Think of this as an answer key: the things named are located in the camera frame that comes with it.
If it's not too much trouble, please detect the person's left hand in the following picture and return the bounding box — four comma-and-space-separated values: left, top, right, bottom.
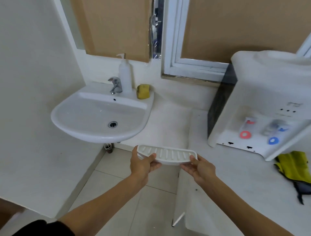
130, 145, 163, 182

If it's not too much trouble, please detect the person's right hand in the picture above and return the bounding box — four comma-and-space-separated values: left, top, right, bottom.
179, 154, 217, 188

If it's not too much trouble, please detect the white drip tray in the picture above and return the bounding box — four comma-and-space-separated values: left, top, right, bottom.
136, 145, 198, 166

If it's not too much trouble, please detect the yellow grey cleaning cloth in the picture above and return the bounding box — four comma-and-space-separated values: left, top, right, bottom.
274, 150, 311, 205

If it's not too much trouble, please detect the white water dispenser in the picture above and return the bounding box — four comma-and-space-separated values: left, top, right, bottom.
207, 50, 311, 161

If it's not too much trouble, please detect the person's right forearm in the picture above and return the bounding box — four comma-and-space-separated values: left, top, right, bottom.
202, 175, 296, 236

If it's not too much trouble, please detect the person's left forearm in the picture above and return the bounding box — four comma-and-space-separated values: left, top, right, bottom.
57, 174, 149, 236

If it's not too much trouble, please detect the red tap lever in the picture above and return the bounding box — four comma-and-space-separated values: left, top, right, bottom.
239, 117, 257, 139

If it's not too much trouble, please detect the white ceramic sink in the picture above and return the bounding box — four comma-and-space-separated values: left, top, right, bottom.
50, 81, 155, 144

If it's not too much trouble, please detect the yellow sponge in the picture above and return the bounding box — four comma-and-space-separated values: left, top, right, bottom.
136, 84, 151, 100

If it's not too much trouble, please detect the blue tap lever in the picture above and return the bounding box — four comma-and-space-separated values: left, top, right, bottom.
262, 119, 290, 145

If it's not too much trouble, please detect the chrome faucet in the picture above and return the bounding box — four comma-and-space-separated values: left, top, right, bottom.
108, 77, 123, 95

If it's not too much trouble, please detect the white soap pump bottle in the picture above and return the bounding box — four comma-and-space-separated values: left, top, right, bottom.
116, 53, 133, 93

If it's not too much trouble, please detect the large taped brown cardboard sheet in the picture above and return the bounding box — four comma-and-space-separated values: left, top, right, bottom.
70, 0, 152, 63

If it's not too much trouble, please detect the brown cardboard window cover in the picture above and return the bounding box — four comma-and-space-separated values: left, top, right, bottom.
181, 0, 311, 64

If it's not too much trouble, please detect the white window frame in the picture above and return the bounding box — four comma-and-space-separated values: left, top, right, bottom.
161, 0, 311, 82

